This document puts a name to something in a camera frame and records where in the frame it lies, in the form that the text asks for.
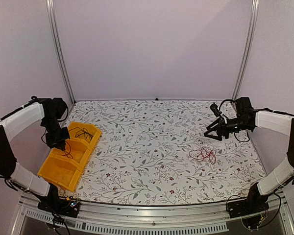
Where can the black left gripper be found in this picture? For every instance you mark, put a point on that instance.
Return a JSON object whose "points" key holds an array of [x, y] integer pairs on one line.
{"points": [[60, 144]]}

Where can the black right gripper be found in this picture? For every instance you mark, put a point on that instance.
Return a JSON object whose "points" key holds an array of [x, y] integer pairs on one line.
{"points": [[222, 129]]}

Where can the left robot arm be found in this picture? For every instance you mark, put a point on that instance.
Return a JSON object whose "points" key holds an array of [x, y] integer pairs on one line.
{"points": [[48, 112]]}

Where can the yellow middle bin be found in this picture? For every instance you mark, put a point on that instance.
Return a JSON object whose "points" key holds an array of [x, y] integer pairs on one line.
{"points": [[77, 152]]}

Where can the yellow bin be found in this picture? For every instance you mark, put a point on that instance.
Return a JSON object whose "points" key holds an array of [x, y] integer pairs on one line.
{"points": [[61, 172], [77, 152], [88, 133]]}

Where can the yellow near bin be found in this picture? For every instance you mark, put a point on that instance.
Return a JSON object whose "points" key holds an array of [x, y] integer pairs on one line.
{"points": [[61, 172]]}

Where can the yellow far bin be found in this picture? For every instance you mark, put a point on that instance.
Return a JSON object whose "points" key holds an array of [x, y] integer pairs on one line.
{"points": [[88, 133]]}

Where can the floral patterned table mat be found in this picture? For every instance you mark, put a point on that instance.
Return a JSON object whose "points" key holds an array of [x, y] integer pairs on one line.
{"points": [[155, 153]]}

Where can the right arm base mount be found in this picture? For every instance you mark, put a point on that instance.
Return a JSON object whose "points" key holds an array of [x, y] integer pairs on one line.
{"points": [[245, 208]]}

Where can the front aluminium rail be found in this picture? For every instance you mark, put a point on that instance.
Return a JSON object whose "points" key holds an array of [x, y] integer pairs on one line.
{"points": [[109, 219]]}

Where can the right aluminium frame post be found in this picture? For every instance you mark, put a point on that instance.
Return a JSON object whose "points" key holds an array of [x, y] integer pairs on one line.
{"points": [[247, 48]]}

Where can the aluminium frame post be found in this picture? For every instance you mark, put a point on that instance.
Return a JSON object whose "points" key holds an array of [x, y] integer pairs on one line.
{"points": [[247, 48], [58, 49]]}

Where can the left aluminium frame post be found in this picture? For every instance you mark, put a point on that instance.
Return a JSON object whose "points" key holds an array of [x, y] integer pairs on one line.
{"points": [[58, 49]]}

